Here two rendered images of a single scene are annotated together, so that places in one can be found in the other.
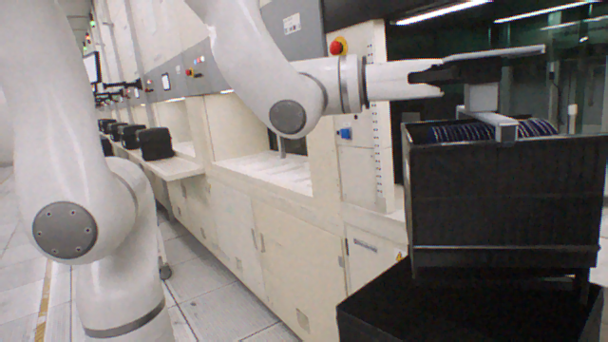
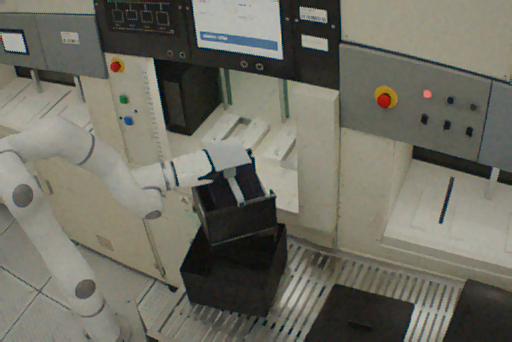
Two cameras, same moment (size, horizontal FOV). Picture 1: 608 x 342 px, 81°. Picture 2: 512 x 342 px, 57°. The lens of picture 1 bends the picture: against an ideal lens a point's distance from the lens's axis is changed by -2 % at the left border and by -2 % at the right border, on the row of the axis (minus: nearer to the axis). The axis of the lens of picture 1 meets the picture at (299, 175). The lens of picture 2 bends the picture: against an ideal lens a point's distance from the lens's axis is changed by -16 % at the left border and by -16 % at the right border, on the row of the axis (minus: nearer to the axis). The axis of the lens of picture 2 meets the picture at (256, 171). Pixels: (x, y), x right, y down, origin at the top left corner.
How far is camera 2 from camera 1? 118 cm
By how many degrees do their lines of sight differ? 37
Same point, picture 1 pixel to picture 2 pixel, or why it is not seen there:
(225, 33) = (120, 190)
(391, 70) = (190, 177)
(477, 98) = (227, 173)
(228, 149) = not seen: outside the picture
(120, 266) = not seen: hidden behind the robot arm
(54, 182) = (76, 274)
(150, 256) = not seen: hidden behind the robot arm
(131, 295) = (97, 297)
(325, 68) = (158, 179)
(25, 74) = (49, 238)
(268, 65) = (144, 202)
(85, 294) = (80, 304)
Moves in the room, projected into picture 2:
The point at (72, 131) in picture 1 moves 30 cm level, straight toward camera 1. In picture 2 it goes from (70, 251) to (159, 292)
